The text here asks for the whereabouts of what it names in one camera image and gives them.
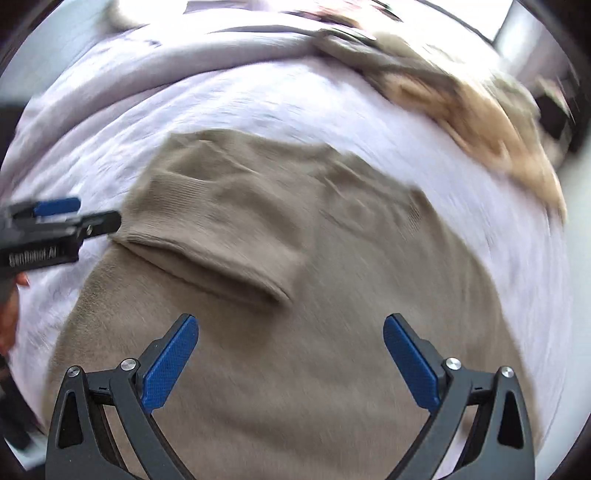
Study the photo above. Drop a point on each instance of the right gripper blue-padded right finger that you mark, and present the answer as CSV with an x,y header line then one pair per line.
x,y
499,444

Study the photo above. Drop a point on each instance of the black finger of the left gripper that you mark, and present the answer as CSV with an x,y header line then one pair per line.
x,y
98,224

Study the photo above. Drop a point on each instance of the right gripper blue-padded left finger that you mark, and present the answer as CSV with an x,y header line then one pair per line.
x,y
81,444

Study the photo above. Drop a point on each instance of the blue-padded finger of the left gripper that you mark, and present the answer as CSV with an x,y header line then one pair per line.
x,y
44,208

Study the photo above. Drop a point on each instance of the taupe knitted sweater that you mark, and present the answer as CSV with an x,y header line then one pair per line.
x,y
290,257

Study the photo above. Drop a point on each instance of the person's left hand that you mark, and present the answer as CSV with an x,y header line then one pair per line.
x,y
10,314

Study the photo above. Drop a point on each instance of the lavender embossed bed cover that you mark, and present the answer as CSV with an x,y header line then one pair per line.
x,y
91,132

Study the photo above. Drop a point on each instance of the cream striped knitted garment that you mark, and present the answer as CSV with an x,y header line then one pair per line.
x,y
493,121

